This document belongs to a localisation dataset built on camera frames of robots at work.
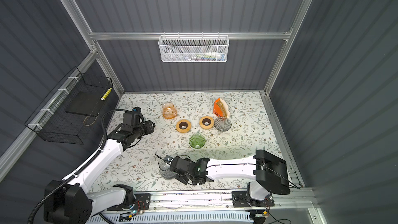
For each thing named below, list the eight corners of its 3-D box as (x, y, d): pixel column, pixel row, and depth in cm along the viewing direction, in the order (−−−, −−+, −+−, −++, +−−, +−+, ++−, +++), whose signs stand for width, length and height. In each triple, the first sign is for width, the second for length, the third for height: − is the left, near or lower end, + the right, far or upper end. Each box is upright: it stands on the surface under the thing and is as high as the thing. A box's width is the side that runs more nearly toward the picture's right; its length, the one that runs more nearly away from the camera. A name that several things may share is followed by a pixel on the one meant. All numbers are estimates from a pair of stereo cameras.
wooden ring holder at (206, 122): (197, 125, 104) (197, 123, 102) (204, 116, 109) (204, 114, 107) (209, 131, 101) (209, 129, 99) (215, 121, 106) (215, 119, 104)
